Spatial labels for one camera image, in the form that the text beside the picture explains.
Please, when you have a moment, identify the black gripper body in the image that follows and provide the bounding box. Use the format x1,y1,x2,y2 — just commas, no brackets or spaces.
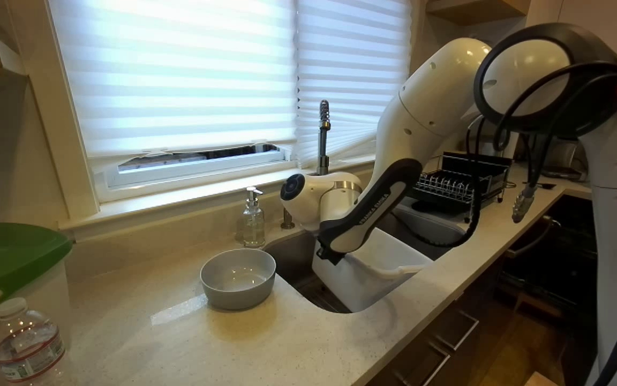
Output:
314,239,347,269

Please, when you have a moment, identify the white plastic dish tub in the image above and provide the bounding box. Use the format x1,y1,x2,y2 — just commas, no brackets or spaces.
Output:
310,226,437,313

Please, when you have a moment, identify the stainless steel sink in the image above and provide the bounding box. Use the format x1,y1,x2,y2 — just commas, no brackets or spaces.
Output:
261,202,469,316

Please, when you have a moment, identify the black dish rack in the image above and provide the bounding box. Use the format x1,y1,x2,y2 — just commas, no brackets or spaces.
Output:
412,150,515,216

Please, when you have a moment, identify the clear water bottle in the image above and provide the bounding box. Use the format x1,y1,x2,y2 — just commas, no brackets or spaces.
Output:
0,296,68,386

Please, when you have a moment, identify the clear soap dispenser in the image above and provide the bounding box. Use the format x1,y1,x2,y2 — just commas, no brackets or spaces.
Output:
239,185,267,248

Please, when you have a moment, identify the grey round bowl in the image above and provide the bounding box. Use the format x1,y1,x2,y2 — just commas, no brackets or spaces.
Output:
198,246,280,313

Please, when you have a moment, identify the chrome spring faucet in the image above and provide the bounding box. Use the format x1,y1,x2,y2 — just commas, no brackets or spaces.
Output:
312,96,335,178

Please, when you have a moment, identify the wooden cabinet drawer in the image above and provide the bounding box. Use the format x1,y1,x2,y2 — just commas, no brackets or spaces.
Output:
426,306,482,354
384,337,454,386

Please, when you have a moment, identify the narrow white window blind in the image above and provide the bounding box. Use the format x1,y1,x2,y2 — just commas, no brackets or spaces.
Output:
294,0,413,168

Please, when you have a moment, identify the wide white window blind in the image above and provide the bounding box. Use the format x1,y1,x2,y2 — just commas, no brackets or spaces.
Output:
48,0,297,163

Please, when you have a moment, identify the silver kitchen appliance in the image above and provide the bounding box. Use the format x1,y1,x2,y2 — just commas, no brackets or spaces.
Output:
543,137,592,178

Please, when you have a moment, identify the clear plastic container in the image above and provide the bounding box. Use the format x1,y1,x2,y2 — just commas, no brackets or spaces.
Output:
0,261,78,386

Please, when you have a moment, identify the white window frame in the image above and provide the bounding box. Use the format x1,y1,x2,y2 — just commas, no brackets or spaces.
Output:
92,142,310,204

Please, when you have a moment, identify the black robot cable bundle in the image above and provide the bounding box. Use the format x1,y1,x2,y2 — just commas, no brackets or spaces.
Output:
386,60,617,248

